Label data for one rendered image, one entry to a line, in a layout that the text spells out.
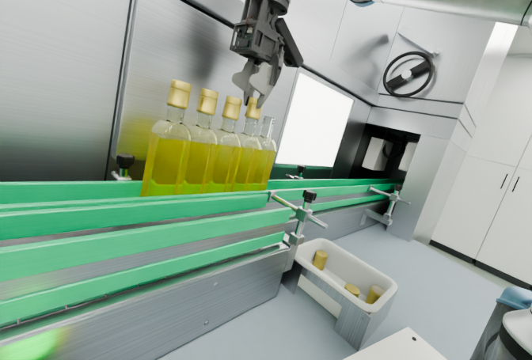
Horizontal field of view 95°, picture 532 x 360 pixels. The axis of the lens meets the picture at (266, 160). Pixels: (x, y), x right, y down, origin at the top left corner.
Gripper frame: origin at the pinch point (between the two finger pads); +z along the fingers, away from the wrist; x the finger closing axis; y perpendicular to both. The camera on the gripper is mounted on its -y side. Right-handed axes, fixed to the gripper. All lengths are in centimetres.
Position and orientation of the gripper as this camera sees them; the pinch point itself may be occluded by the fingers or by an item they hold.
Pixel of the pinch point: (255, 101)
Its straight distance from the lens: 55.6
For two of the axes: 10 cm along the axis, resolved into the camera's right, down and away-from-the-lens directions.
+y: -6.9, -0.5, -7.2
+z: -2.5, 9.5, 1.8
